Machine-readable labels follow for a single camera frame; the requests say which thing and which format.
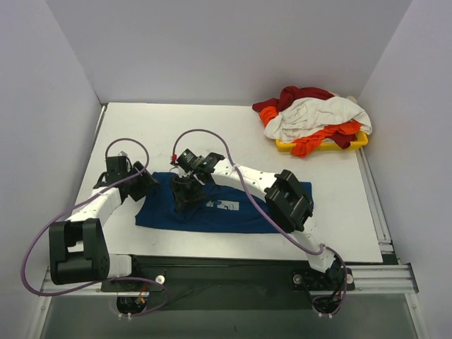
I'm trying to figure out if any white t-shirt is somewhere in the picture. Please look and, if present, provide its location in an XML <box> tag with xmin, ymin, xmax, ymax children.
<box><xmin>264</xmin><ymin>96</ymin><xmax>372</xmax><ymax>143</ymax></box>

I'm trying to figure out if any blue Mickey Mouse t-shirt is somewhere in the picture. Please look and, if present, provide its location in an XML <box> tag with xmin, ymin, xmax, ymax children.
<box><xmin>135</xmin><ymin>171</ymin><xmax>314</xmax><ymax>234</ymax></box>

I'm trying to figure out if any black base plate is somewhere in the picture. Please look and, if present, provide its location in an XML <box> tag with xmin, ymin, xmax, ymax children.
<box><xmin>100</xmin><ymin>256</ymin><xmax>355</xmax><ymax>312</ymax></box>

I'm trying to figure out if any aluminium mounting rail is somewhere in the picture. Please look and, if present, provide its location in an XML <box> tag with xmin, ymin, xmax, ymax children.
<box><xmin>38</xmin><ymin>263</ymin><xmax>420</xmax><ymax>297</ymax></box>

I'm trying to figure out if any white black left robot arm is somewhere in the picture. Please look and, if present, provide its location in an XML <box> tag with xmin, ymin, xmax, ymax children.
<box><xmin>49</xmin><ymin>155</ymin><xmax>157</xmax><ymax>291</ymax></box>

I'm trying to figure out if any yellow plastic bin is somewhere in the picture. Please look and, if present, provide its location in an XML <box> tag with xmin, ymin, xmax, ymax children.
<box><xmin>275</xmin><ymin>131</ymin><xmax>369</xmax><ymax>153</ymax></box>

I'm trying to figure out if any dark red t-shirt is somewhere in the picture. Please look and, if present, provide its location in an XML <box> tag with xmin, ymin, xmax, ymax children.
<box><xmin>252</xmin><ymin>86</ymin><xmax>361</xmax><ymax>157</ymax></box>

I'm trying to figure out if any orange t-shirt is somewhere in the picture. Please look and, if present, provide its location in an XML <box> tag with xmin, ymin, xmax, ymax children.
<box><xmin>253</xmin><ymin>97</ymin><xmax>372</xmax><ymax>157</ymax></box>

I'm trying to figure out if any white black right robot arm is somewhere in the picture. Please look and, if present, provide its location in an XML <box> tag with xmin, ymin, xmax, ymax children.
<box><xmin>171</xmin><ymin>150</ymin><xmax>347</xmax><ymax>288</ymax></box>

